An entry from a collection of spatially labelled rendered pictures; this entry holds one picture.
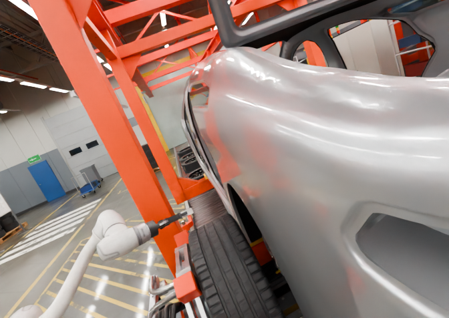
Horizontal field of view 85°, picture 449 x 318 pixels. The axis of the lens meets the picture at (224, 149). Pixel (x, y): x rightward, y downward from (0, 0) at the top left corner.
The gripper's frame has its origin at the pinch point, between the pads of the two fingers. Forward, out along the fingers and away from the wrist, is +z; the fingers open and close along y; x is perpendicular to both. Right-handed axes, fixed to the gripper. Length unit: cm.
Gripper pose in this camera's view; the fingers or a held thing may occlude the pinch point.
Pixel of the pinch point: (186, 212)
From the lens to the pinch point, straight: 129.3
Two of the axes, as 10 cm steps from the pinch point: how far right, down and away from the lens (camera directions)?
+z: 7.9, -2.6, 5.5
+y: 4.2, -4.1, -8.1
